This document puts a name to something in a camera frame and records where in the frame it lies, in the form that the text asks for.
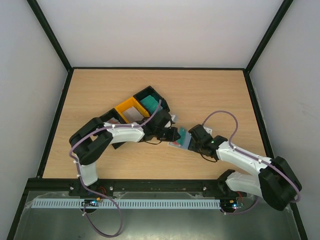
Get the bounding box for beige card holder wallet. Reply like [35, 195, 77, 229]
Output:
[168, 132, 191, 150]

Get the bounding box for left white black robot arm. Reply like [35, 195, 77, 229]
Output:
[69, 110, 181, 187]

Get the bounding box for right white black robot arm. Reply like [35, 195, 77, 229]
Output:
[188, 124, 302, 211]

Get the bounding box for green card stack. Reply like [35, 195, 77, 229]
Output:
[140, 95, 159, 115]

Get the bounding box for black bin with green cards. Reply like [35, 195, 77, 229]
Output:
[133, 85, 170, 115]

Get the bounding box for black bin with red cards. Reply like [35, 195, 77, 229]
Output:
[99, 109, 126, 150]

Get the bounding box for yellow bin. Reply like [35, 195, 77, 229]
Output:
[115, 96, 150, 123]

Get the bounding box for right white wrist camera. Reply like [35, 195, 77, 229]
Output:
[203, 126, 213, 135]

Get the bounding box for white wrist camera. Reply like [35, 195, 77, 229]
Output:
[203, 126, 213, 135]
[169, 114, 178, 125]

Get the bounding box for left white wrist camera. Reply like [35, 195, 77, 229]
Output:
[169, 114, 178, 125]

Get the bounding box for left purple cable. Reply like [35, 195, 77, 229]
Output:
[69, 98, 163, 237]

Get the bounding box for purple cable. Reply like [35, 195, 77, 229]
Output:
[69, 98, 163, 237]
[202, 110, 302, 216]

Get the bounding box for light blue slotted cable duct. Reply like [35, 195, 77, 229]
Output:
[31, 198, 221, 210]

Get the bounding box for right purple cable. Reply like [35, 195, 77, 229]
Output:
[202, 110, 302, 216]

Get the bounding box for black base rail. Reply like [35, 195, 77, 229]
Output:
[25, 178, 247, 199]

